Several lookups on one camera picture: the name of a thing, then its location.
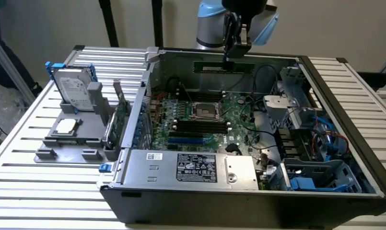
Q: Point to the black open PC case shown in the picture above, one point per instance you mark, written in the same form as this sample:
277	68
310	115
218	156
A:
231	206

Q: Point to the grey parts rack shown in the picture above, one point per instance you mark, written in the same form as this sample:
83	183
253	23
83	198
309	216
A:
83	143

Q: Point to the green motherboard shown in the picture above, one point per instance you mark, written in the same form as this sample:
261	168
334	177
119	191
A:
199	136

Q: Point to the black stand pole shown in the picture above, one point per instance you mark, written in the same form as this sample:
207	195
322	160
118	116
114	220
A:
109	21
158	21

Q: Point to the silver power supply unit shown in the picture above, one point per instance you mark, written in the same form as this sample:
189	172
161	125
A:
186	170

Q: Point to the grey disk bay cage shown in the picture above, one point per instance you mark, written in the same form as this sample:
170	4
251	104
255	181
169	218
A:
321	175

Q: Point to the green RAM stick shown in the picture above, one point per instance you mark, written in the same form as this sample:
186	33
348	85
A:
209	67

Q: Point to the black RAM slot bank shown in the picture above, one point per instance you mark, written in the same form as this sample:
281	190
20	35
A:
201	126
202	95

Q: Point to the green graphics card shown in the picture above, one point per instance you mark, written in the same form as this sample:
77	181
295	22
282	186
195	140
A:
118	117

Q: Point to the hard disk with blue bracket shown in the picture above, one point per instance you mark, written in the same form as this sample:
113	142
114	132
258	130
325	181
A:
73	88

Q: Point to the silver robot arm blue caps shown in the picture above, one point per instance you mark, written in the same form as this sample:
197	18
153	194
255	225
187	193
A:
209	28

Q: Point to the silver CPU socket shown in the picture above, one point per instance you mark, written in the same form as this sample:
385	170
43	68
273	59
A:
207	110

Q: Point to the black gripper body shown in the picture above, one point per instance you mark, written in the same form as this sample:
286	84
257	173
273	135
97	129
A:
243	7

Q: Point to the silver CPU chip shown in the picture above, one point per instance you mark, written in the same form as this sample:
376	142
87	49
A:
66	126

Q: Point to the aluminium frame profile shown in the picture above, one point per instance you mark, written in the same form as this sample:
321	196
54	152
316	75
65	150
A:
10	67

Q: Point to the blue case latch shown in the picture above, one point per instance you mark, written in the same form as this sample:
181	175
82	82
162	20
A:
105	167

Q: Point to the blue expansion slot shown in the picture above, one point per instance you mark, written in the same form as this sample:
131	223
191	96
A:
185	141

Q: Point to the silver drive bracket assembly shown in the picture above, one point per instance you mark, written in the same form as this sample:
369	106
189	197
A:
285	105

